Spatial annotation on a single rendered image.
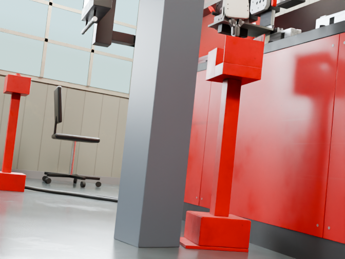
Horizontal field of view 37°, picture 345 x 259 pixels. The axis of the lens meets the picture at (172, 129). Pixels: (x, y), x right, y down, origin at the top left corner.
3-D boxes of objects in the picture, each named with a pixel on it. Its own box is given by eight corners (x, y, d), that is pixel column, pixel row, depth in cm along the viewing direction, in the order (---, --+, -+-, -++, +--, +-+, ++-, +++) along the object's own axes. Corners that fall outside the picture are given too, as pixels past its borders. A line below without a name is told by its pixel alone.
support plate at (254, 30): (207, 26, 256) (208, 24, 256) (253, 37, 267) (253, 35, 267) (225, 19, 240) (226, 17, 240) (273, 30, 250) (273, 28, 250)
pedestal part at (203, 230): (171, 239, 210) (174, 209, 210) (229, 243, 216) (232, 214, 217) (185, 248, 190) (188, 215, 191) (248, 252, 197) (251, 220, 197)
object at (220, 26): (213, 69, 249) (218, 24, 251) (239, 73, 255) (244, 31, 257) (217, 68, 246) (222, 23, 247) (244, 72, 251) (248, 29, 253)
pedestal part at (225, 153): (209, 214, 207) (222, 79, 210) (223, 215, 208) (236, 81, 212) (214, 216, 201) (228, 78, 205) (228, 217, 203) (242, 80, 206)
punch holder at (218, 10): (212, 30, 304) (215, 2, 305) (225, 32, 307) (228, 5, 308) (225, 24, 290) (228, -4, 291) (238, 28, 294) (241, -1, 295)
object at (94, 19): (80, 34, 375) (81, 23, 376) (84, 35, 376) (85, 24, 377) (92, 20, 333) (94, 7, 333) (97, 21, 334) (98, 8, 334)
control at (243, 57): (205, 80, 216) (209, 38, 217) (241, 86, 220) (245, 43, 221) (222, 73, 197) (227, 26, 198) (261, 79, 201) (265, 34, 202)
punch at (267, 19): (259, 32, 264) (260, 14, 264) (262, 33, 264) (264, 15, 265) (270, 28, 254) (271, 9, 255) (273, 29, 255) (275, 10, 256)
